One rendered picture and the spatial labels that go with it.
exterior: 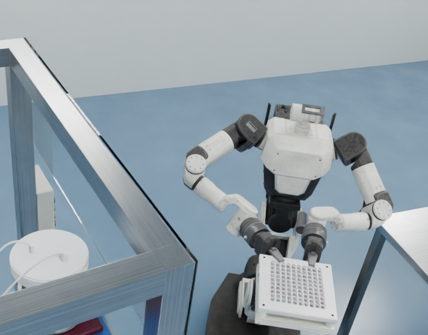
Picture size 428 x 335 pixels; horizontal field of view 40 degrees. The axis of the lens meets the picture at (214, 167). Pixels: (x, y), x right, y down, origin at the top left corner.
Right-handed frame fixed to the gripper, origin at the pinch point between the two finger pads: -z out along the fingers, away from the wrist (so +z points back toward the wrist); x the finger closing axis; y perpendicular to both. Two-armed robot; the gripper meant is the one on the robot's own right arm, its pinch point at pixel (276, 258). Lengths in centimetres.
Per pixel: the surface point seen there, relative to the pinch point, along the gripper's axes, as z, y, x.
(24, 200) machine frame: 50, 72, -5
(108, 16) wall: 307, -50, 27
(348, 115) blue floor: 223, -243, 94
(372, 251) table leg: 19, -72, 33
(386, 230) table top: 14, -69, 16
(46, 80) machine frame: 27, 69, -60
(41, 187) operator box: 53, 65, -7
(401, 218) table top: 18, -82, 16
